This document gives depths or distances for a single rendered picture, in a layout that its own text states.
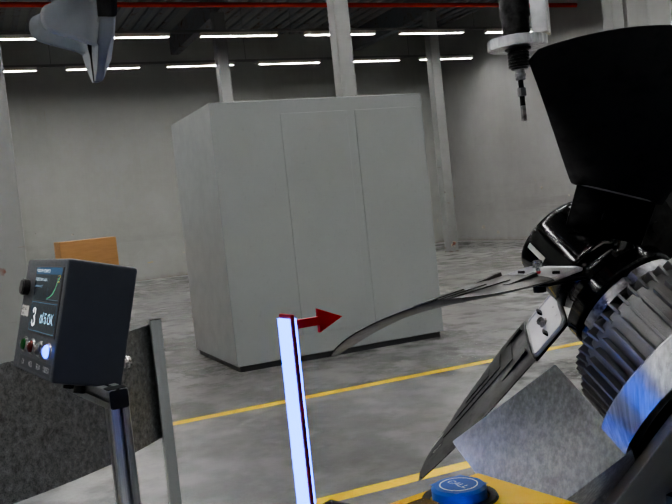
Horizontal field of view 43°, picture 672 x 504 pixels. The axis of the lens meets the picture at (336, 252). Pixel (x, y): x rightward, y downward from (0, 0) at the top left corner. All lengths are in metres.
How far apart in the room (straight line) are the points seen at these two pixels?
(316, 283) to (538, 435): 6.35
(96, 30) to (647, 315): 0.62
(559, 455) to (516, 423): 0.06
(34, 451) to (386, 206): 5.36
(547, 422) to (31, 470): 1.91
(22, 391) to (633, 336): 1.98
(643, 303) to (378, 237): 6.61
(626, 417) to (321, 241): 6.44
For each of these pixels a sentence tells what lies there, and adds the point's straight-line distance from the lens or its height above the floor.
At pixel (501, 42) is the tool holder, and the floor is 1.46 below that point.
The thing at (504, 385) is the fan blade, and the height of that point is 1.04.
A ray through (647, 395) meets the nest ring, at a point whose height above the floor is 1.07.
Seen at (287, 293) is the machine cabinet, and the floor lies 0.60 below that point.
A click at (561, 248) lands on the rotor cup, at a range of 1.06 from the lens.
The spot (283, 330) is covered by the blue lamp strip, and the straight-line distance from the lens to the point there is 0.82.
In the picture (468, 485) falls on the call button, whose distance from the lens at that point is 0.63.
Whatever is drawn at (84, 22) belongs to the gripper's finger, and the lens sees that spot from 0.75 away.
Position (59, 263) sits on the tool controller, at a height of 1.25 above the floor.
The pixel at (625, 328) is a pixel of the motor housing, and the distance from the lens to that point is 0.97.
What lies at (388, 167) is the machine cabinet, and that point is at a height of 1.60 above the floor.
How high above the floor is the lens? 1.29
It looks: 3 degrees down
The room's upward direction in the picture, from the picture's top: 6 degrees counter-clockwise
